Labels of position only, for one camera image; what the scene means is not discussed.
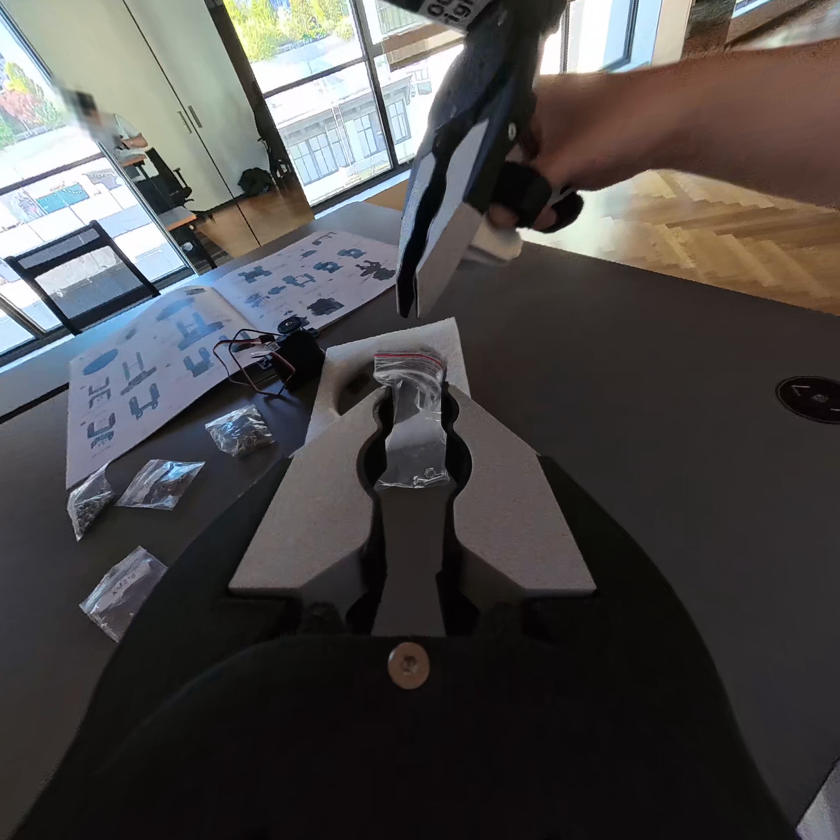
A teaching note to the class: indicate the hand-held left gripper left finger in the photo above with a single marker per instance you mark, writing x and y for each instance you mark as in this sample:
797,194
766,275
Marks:
308,525

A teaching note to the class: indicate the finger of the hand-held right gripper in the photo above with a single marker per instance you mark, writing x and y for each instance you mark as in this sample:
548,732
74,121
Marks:
430,174
453,223

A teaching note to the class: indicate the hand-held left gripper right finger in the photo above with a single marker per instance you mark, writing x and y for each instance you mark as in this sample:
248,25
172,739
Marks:
518,525

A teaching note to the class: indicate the white foam block round hole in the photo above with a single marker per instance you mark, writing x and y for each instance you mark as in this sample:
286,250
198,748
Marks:
433,338

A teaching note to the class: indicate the clear zip bag red strip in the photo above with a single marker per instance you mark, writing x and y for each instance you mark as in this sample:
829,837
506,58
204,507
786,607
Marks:
413,426

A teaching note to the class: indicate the person's right forearm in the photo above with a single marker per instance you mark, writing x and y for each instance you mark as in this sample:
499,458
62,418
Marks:
722,111

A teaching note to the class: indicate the dark grey desk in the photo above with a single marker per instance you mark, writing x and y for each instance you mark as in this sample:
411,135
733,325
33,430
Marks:
623,394

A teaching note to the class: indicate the black round desk socket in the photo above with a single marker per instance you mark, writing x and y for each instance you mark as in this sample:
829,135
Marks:
810,399

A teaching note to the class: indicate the person's right hand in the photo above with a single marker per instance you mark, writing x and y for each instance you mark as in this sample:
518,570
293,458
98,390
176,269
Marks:
577,131

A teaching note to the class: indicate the large glass window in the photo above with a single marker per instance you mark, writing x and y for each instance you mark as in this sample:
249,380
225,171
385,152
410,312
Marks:
328,118
39,197

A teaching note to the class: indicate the scattered small clear parts bags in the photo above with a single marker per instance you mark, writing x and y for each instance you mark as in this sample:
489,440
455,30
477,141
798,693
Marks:
161,484

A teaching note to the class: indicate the dark backpack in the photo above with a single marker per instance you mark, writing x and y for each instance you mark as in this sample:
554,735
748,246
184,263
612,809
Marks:
254,182

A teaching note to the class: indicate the white blue instruction booklet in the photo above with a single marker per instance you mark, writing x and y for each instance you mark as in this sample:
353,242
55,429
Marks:
197,308

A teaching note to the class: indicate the small wooden table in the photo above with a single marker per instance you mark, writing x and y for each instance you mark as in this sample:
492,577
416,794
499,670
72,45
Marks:
180,220

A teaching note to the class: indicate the black swivel chair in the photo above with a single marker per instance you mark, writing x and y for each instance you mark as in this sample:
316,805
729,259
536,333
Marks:
167,180

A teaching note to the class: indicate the white double-door cabinet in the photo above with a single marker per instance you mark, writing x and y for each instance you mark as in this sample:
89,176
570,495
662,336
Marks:
164,65

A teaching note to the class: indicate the black mesh office chair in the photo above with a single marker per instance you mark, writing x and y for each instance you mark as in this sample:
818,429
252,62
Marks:
85,282

